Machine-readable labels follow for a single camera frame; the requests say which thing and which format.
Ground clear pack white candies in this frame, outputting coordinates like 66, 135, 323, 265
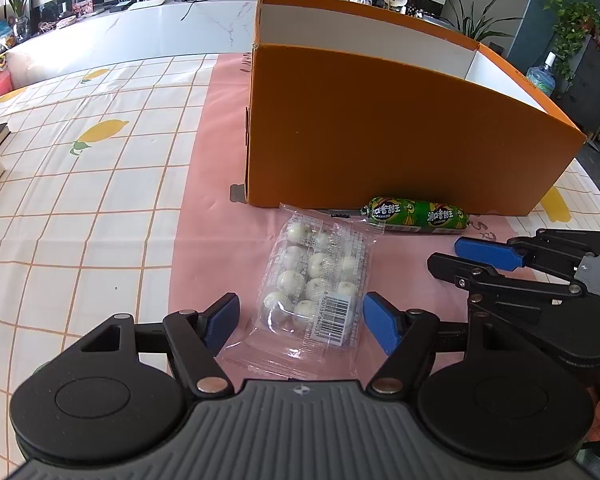
221, 205, 384, 380

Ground hanging vine plant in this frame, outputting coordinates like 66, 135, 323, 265
543, 0, 600, 84

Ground potted long-leaf plant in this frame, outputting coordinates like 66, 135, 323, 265
439, 0, 522, 42

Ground lemon checked tablecloth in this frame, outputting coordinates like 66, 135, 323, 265
0, 52, 600, 470

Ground blue water bottle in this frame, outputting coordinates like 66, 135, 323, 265
526, 52, 556, 98

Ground green sausage stick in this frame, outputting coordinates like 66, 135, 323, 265
361, 196, 469, 233

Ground white tv cabinet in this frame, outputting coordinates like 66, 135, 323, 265
6, 0, 258, 87

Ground pink placemat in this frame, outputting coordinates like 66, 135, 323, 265
166, 51, 556, 386

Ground dark shelf cabinet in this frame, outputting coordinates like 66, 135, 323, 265
554, 37, 600, 133

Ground orange cardboard box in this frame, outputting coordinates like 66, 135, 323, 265
245, 0, 585, 216

